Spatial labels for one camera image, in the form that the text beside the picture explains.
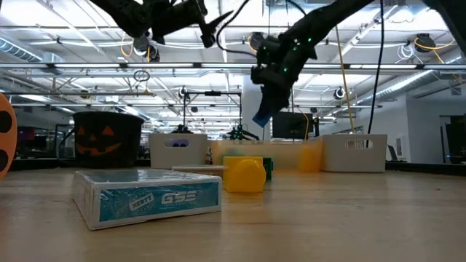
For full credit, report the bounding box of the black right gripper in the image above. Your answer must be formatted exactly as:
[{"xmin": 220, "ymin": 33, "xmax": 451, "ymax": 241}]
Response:
[{"xmin": 250, "ymin": 39, "xmax": 317, "ymax": 123}]

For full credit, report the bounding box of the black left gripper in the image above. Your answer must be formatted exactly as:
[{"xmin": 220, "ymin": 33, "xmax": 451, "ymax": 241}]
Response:
[{"xmin": 151, "ymin": 0, "xmax": 234, "ymax": 49}]

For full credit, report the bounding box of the dark green toy brick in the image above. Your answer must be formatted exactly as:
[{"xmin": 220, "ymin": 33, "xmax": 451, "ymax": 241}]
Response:
[{"xmin": 262, "ymin": 156, "xmax": 275, "ymax": 182}]

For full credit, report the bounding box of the grey eye-print card deck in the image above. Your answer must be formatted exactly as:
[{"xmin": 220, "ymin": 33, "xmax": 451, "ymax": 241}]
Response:
[{"xmin": 171, "ymin": 165, "xmax": 229, "ymax": 179}]

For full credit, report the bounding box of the Nertz playing card deck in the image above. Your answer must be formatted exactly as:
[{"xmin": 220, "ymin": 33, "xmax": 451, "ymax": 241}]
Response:
[{"xmin": 71, "ymin": 169, "xmax": 224, "ymax": 231}]

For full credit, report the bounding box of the orange foam die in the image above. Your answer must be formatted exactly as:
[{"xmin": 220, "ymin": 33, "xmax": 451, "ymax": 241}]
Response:
[{"xmin": 0, "ymin": 93, "xmax": 18, "ymax": 182}]

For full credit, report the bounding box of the white building column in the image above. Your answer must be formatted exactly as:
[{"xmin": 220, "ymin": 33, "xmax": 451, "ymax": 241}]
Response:
[{"xmin": 241, "ymin": 74, "xmax": 271, "ymax": 142}]

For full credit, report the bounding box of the black computer monitor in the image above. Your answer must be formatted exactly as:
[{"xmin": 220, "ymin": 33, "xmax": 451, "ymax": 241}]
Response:
[{"xmin": 271, "ymin": 111, "xmax": 315, "ymax": 141}]

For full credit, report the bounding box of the black background stand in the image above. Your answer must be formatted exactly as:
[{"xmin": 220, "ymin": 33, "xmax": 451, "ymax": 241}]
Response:
[
  {"xmin": 225, "ymin": 123, "xmax": 261, "ymax": 142},
  {"xmin": 170, "ymin": 124, "xmax": 194, "ymax": 135}
]

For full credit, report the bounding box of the orange translucent bin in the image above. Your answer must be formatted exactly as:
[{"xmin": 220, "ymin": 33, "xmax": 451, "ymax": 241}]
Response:
[{"xmin": 210, "ymin": 140, "xmax": 324, "ymax": 172}]

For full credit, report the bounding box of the white plastic bin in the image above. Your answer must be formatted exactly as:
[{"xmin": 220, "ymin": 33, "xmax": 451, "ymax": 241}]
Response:
[
  {"xmin": 320, "ymin": 133, "xmax": 387, "ymax": 174},
  {"xmin": 149, "ymin": 133, "xmax": 210, "ymax": 170}
]

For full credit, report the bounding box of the long ceiling light strip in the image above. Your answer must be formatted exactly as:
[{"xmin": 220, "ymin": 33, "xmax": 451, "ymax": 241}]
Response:
[{"xmin": 0, "ymin": 62, "xmax": 466, "ymax": 71}]

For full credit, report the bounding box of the black pumpkin-face bucket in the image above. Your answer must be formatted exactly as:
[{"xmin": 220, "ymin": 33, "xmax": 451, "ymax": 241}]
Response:
[{"xmin": 71, "ymin": 111, "xmax": 146, "ymax": 169}]

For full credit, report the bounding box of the small background monitor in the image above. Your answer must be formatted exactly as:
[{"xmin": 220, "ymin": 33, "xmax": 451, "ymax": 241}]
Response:
[{"xmin": 16, "ymin": 126, "xmax": 36, "ymax": 143}]

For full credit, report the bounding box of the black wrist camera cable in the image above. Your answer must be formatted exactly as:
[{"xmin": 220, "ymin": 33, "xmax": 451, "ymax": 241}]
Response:
[{"xmin": 215, "ymin": 0, "xmax": 258, "ymax": 58}]

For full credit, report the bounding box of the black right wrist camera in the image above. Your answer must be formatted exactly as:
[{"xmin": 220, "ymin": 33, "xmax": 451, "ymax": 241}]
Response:
[{"xmin": 254, "ymin": 34, "xmax": 283, "ymax": 66}]

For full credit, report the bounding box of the black background rig frame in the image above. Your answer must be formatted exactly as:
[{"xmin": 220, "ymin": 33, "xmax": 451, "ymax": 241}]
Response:
[{"xmin": 183, "ymin": 90, "xmax": 244, "ymax": 142}]

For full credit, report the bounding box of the yellow hanging cable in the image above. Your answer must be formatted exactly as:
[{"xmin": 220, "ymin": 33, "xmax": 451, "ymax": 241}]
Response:
[{"xmin": 333, "ymin": 25, "xmax": 356, "ymax": 135}]

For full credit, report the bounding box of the thick black hanging cable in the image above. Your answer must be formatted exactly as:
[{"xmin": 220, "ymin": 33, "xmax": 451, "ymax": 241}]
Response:
[{"xmin": 366, "ymin": 0, "xmax": 386, "ymax": 148}]

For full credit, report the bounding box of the silver ceiling duct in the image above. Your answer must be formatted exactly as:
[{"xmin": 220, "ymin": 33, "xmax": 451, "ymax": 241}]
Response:
[{"xmin": 0, "ymin": 36, "xmax": 65, "ymax": 65}]

